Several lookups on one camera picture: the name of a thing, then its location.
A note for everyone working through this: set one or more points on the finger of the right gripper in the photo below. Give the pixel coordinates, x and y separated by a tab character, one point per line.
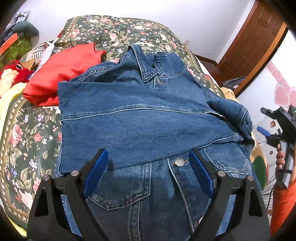
263	131

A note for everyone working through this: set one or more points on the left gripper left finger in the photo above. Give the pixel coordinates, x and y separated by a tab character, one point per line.
47	219

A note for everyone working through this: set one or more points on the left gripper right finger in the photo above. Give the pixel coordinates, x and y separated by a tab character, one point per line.
236	210

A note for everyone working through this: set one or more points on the blue denim jacket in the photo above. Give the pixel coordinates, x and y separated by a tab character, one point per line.
148	111

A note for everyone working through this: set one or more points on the orange right sleeve forearm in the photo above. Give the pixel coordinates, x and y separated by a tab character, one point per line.
283	202

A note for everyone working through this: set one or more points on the dark clothes on floor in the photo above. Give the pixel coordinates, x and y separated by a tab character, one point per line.
233	83

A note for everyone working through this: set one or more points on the right hand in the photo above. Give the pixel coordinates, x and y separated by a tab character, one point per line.
285	165

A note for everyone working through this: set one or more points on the colourful cushion green red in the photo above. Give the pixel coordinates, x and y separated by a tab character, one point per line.
259	163

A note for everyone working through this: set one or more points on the floral green bedspread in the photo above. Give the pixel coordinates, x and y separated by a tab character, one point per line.
31	136

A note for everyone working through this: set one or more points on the brown wooden door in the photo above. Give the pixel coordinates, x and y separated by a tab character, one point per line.
257	41

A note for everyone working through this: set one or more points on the red plush toy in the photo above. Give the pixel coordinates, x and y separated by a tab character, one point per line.
12	74

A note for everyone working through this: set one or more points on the red folded garment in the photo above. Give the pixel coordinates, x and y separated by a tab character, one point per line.
42	89

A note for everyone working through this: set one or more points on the green patterned bag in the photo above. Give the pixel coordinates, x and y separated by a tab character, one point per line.
16	51

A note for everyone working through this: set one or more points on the orange box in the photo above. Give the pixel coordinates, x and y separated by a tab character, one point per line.
8	43

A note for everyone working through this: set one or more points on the pink heart wall decoration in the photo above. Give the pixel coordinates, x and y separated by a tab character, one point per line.
284	95

